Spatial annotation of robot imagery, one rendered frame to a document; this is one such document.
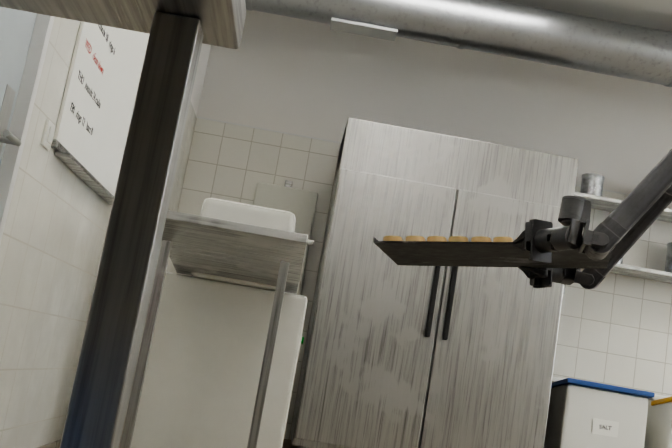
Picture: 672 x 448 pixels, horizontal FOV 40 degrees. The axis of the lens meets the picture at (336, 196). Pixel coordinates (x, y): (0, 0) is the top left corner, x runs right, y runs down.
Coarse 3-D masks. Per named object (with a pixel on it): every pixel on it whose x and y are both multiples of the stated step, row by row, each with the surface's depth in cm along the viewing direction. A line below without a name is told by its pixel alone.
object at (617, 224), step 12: (660, 168) 221; (648, 180) 220; (660, 180) 220; (636, 192) 219; (648, 192) 219; (660, 192) 219; (624, 204) 219; (636, 204) 218; (648, 204) 218; (612, 216) 217; (624, 216) 217; (636, 216) 218; (600, 228) 216; (612, 228) 216; (624, 228) 216; (612, 240) 215; (588, 252) 219; (600, 252) 214
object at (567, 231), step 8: (568, 224) 221; (576, 224) 218; (552, 232) 220; (560, 232) 218; (568, 232) 217; (576, 232) 217; (552, 240) 220; (560, 240) 218; (568, 240) 216; (576, 240) 217; (560, 248) 219; (568, 248) 218; (576, 248) 218
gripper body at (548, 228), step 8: (536, 224) 226; (544, 224) 228; (552, 224) 229; (536, 232) 226; (544, 232) 223; (536, 240) 224; (544, 240) 222; (536, 248) 225; (544, 248) 223; (552, 248) 222; (536, 256) 225; (544, 256) 226
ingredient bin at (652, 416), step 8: (648, 400) 592; (656, 400) 576; (664, 400) 564; (648, 408) 588; (656, 408) 576; (664, 408) 564; (648, 416) 585; (656, 416) 574; (664, 416) 562; (648, 424) 583; (656, 424) 572; (664, 424) 560; (648, 432) 581; (656, 432) 570; (664, 432) 558; (648, 440) 579; (656, 440) 568; (664, 440) 556
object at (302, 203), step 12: (288, 180) 631; (264, 192) 625; (276, 192) 626; (288, 192) 626; (300, 192) 626; (312, 192) 627; (264, 204) 624; (276, 204) 624; (288, 204) 625; (300, 204) 625; (312, 204) 625; (300, 216) 624; (312, 216) 624; (300, 228) 622; (300, 276) 616; (300, 288) 615
